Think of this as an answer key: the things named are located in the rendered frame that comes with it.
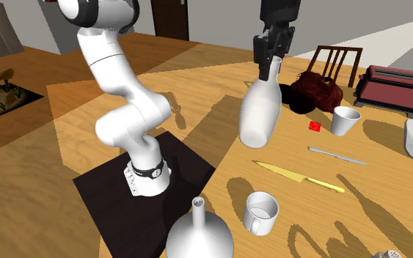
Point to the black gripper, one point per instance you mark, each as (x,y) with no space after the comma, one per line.
(279,10)

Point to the white bottle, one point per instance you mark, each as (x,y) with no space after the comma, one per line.
(259,110)

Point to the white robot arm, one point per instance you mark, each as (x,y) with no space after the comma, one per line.
(134,103)

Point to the dark red bag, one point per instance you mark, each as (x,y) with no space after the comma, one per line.
(317,93)

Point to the small red cube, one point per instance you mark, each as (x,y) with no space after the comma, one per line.
(314,126)

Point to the white cup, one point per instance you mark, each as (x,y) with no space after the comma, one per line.
(342,123)

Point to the dark brown door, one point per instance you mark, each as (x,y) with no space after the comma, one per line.
(170,18)

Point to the red toaster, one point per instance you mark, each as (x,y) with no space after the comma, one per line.
(388,91)

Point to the silver knife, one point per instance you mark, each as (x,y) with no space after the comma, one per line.
(335,154)

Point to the yellow knife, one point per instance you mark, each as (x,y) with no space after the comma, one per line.
(288,173)

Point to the white mug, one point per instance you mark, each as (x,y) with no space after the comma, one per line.
(259,218)

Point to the white funnel-shaped vase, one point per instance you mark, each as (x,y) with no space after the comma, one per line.
(200,236)

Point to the dark robot stand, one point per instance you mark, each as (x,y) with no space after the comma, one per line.
(127,211)

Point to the grey shaker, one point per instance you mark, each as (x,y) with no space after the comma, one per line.
(388,254)

